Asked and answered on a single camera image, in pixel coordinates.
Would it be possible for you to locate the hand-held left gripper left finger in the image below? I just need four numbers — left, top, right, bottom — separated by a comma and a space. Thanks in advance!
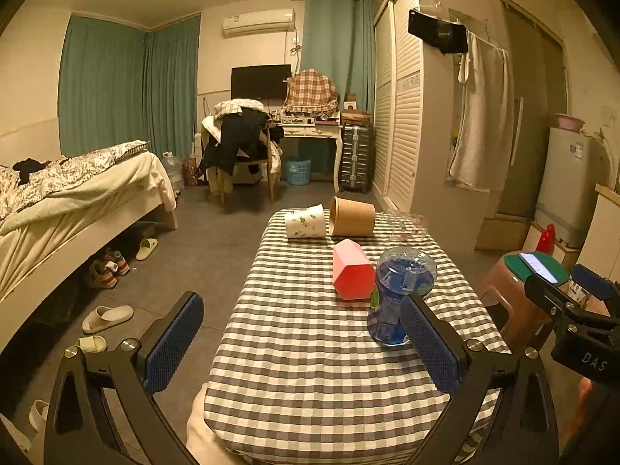
43, 291, 214, 465

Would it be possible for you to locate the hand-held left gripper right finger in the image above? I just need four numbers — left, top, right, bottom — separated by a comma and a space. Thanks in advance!
398, 293, 561, 465

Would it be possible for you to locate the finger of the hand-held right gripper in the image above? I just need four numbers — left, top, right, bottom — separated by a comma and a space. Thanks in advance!
572, 265, 618, 302
524, 274, 584, 324

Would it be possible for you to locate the person's right forearm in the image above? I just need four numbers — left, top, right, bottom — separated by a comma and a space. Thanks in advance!
557, 377, 620, 465

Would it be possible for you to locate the blue translucent plastic cup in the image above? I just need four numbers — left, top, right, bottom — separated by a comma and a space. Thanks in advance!
367, 247, 437, 348

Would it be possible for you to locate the pink hexagonal cup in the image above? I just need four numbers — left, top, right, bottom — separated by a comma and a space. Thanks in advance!
332, 239, 377, 301

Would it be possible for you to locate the clear plastic cup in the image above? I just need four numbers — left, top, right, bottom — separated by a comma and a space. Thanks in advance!
380, 209, 430, 243

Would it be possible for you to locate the brown paper cup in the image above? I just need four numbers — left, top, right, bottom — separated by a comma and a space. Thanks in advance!
329, 196, 377, 238

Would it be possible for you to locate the white floral paper cup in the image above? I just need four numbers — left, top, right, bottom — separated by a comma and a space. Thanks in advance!
284, 204, 326, 240

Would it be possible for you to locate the smartphone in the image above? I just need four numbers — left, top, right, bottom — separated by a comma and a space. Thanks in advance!
520, 252, 559, 282

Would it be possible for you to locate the white storage box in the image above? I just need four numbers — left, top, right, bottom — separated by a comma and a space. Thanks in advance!
523, 222, 582, 273

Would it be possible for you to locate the brown plastic stool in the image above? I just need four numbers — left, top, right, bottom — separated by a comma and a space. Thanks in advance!
477, 252, 558, 344

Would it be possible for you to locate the white side cabinet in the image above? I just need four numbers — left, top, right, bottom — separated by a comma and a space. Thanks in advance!
579, 184, 620, 279

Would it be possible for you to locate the red bottle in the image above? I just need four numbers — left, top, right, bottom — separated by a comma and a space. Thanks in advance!
537, 224, 556, 255

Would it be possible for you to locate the beige slipper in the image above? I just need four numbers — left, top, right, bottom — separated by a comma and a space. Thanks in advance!
81, 305, 134, 335

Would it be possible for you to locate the white sneaker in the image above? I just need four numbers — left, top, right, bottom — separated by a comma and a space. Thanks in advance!
83, 262, 118, 289
104, 249, 131, 276

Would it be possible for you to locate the small white refrigerator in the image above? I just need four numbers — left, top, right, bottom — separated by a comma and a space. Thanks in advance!
533, 126, 612, 249

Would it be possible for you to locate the checkered cloth table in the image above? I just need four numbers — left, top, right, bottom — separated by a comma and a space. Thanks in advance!
202, 208, 512, 463

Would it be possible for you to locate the bed with beige bedding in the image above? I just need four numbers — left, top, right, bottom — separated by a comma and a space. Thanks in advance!
0, 174, 179, 350

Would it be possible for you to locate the white shoe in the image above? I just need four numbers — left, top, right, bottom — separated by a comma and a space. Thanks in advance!
29, 400, 52, 432

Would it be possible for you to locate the large water jug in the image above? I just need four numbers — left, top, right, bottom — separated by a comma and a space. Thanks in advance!
162, 152, 186, 193

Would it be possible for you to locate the floral duvet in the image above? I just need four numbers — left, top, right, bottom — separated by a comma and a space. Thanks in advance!
0, 140, 177, 272

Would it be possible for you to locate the frosted glass door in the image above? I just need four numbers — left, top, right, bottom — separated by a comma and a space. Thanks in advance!
494, 0, 570, 220

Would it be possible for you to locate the white hanging towel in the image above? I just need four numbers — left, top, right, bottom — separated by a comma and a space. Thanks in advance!
446, 31, 510, 191

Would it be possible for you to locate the wooden chair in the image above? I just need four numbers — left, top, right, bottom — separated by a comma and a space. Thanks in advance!
208, 121, 284, 204

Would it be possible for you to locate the grey ribbed suitcase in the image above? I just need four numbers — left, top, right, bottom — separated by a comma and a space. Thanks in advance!
338, 124, 374, 193

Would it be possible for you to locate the blue laundry basket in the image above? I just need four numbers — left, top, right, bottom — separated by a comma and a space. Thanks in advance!
286, 155, 312, 186

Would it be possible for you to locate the chair with clothes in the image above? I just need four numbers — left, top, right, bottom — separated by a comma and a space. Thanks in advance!
196, 98, 284, 199

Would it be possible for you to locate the white louvered wardrobe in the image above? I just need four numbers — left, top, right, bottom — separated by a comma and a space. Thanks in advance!
372, 0, 485, 214

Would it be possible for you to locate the white wooden desk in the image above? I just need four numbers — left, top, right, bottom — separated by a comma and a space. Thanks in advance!
278, 123, 344, 195

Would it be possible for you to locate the teal curtain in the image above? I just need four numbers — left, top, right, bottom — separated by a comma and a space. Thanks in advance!
58, 14, 148, 157
144, 14, 202, 157
296, 0, 377, 175

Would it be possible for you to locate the black monitor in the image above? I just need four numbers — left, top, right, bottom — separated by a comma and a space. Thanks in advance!
231, 64, 292, 101

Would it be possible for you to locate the plaid cloth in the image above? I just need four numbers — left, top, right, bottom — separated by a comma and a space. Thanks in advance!
283, 69, 340, 114

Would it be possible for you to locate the black hanging garment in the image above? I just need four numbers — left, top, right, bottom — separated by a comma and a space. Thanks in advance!
408, 9, 470, 54

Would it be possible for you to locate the white air conditioner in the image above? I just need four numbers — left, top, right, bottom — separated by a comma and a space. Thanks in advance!
222, 8, 296, 36

